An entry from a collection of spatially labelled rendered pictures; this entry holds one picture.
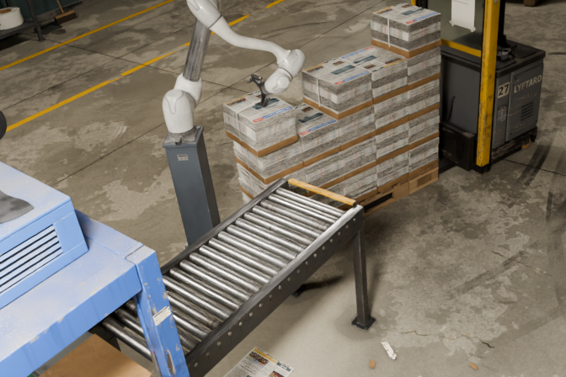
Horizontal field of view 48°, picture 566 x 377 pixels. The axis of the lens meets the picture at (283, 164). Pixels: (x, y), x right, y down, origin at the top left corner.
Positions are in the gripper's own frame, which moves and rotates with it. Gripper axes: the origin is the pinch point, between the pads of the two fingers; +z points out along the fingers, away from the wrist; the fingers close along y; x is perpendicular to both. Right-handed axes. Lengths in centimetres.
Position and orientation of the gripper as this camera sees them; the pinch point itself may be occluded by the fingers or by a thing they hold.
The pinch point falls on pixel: (253, 92)
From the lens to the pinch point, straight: 378.9
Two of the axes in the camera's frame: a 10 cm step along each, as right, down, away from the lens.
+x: 8.3, -3.6, 4.2
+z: -4.3, 0.4, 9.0
